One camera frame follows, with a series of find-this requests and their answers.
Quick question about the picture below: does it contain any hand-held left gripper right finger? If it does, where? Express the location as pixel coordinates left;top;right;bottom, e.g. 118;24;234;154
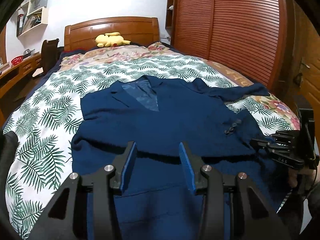
178;142;292;240

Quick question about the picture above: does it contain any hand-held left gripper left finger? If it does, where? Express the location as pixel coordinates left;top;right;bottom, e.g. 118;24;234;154
29;141;137;240

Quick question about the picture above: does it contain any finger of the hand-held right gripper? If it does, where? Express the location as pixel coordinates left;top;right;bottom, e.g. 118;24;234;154
270;131;300;146
249;137;305;168

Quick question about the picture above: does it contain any navy blue suit jacket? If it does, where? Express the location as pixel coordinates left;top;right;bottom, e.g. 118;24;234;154
71;76;290;240

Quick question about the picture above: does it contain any person's right forearm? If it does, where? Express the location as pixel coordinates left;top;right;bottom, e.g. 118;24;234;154
307;180;320;228

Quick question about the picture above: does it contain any person's right hand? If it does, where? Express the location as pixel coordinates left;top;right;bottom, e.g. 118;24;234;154
287;167;313;188

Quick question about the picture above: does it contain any wooden door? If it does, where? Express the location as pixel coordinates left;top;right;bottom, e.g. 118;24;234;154
291;4;320;110

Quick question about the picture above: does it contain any orange patterned cloth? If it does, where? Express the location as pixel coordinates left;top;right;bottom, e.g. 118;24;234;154
209;59;254;87

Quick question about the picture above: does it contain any leaf print bed cover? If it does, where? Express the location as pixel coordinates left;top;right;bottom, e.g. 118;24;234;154
4;55;300;240

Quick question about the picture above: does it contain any floral quilt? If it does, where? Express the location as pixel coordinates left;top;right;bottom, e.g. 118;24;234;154
59;42;187;68

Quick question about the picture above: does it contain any dark cloth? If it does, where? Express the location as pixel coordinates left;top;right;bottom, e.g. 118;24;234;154
0;132;21;233

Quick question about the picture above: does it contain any wooden slatted wardrobe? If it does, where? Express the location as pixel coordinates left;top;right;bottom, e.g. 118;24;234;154
172;0;288;92

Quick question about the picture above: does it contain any yellow plush toy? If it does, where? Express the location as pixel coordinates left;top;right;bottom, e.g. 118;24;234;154
95;32;131;48

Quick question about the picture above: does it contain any dark brown chair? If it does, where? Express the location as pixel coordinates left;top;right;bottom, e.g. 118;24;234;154
32;38;60;78

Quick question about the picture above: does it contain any wooden bed headboard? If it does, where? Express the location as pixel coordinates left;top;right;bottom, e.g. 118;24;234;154
64;17;160;53

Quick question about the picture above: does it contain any wooden desk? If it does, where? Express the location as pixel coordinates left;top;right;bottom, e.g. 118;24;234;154
0;52;43;120

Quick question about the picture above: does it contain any wooden open shelf column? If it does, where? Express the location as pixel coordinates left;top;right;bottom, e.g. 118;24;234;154
165;0;177;29

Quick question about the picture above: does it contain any metal door handle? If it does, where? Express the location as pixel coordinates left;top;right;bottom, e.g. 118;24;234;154
294;57;311;86

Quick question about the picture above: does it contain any white wall shelf with books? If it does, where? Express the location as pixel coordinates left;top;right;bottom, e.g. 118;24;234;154
16;0;52;37

